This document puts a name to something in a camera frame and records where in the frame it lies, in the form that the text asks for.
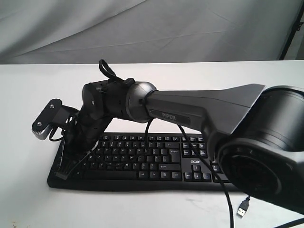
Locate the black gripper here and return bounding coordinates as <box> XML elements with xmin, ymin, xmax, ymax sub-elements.
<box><xmin>56</xmin><ymin>105</ymin><xmax>112</xmax><ymax>180</ymax></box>

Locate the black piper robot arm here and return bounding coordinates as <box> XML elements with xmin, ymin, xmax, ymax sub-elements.
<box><xmin>47</xmin><ymin>79</ymin><xmax>304</xmax><ymax>213</ymax></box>

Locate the grey backdrop cloth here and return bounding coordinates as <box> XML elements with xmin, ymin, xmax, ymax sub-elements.
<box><xmin>0</xmin><ymin>0</ymin><xmax>301</xmax><ymax>64</ymax></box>

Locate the black light stand pole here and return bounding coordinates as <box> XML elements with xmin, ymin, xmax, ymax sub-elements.
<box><xmin>278</xmin><ymin>0</ymin><xmax>304</xmax><ymax>61</ymax></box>

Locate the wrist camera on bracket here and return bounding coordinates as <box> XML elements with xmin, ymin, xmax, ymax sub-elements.
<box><xmin>32</xmin><ymin>98</ymin><xmax>79</xmax><ymax>140</ymax></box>

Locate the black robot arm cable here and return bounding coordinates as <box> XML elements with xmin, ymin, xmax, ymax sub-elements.
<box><xmin>98</xmin><ymin>58</ymin><xmax>236</xmax><ymax>228</ymax></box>

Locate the black USB cable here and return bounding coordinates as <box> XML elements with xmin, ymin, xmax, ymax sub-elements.
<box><xmin>237</xmin><ymin>195</ymin><xmax>251</xmax><ymax>218</ymax></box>

